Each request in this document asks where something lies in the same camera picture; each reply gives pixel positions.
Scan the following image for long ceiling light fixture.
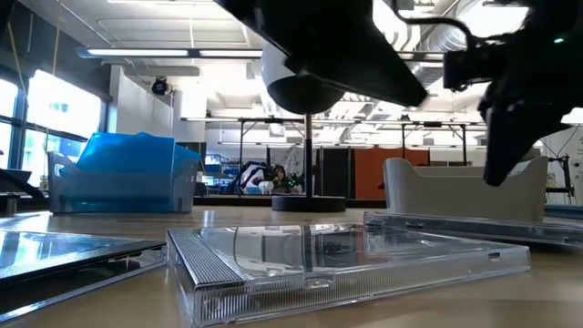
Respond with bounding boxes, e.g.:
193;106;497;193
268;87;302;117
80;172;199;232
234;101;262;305
76;46;264;60

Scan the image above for orange partition panel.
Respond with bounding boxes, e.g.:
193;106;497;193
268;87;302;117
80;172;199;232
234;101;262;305
353;148;431;200

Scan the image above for person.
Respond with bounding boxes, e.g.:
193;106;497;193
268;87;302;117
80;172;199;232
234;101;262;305
271;164;293;195

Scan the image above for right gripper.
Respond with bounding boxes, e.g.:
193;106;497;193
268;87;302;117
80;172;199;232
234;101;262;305
477;22;583;187

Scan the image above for black tripod stand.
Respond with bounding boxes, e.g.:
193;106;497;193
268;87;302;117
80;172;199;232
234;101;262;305
546;154;577;199

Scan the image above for clear jewel case grey insert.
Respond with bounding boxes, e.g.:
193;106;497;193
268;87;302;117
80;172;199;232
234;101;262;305
166;221;533;328

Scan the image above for clear jewel case black insert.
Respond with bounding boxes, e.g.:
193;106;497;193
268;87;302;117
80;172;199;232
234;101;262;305
363;210;583;250

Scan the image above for black aluminium frame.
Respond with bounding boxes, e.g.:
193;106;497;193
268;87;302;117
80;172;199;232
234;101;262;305
0;168;386;216

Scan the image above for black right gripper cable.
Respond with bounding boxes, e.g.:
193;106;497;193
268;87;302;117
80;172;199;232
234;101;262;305
391;0;486;49

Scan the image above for black framed workbench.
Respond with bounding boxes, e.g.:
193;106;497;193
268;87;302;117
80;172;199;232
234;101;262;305
179;116;486;198

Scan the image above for white and black machine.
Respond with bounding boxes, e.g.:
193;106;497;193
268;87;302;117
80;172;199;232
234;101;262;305
227;159;275;196

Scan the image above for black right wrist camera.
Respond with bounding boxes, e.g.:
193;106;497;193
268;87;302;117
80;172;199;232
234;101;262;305
443;45;493;91

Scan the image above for white globe lamp black stand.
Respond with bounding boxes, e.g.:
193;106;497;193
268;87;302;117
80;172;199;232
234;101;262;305
261;40;348;214

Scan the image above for black round ceiling spotlight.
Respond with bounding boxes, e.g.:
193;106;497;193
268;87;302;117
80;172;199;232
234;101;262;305
150;77;170;97

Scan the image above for silver ventilation duct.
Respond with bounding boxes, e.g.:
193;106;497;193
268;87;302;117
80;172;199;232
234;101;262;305
425;0;486;54

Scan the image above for translucent plastic bin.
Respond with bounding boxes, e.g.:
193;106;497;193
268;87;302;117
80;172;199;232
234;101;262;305
46;151;202;215
382;156;550;224

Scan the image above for swirl pattern jewel case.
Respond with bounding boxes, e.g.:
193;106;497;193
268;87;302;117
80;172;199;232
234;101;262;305
0;229;169;323

